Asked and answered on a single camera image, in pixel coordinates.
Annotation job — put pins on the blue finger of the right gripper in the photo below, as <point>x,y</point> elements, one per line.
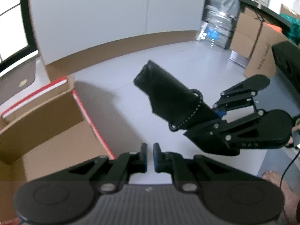
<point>210,137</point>
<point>221,112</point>

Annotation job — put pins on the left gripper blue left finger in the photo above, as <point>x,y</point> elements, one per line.
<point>114,174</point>

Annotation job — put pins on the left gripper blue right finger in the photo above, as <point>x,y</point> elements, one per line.
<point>184,172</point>

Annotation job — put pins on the black shopping bag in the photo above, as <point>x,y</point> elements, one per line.
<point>172,101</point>

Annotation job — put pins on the person's right hand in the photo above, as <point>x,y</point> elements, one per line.
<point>294,138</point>

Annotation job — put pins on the white small box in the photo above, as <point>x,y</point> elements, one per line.
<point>239,59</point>

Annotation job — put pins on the red cardboard shoe box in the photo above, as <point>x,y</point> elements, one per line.
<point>45,132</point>

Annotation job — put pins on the large cardboard box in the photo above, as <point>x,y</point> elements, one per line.
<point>262,60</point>

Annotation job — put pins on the small cardboard box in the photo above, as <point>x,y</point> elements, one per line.
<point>246,34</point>

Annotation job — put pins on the clear water bottle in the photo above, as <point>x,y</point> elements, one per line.
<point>216,28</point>

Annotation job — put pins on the brown door mat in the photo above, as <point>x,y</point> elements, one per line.
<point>17,79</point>

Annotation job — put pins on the white cabinet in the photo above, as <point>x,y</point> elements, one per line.
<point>75,34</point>

